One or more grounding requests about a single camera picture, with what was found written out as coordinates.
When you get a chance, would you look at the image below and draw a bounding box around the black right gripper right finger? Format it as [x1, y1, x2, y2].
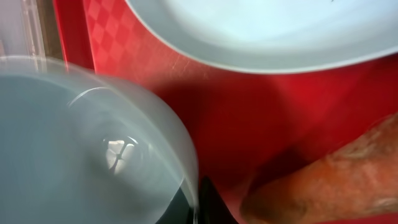
[198, 177, 238, 224]

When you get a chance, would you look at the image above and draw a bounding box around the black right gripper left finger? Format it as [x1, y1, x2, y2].
[156, 187, 195, 224]

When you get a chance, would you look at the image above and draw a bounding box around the light blue bowl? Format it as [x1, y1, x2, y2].
[1, 58, 199, 224]

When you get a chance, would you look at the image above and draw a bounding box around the orange carrot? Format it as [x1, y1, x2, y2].
[240, 114, 397, 223]

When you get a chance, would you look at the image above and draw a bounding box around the large light blue plate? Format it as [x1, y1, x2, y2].
[127, 0, 397, 73]

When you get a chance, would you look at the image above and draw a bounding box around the red plastic tray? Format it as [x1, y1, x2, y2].
[54, 0, 397, 218]

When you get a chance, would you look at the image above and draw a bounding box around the clear plastic bin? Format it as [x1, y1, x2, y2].
[1, 0, 47, 71]

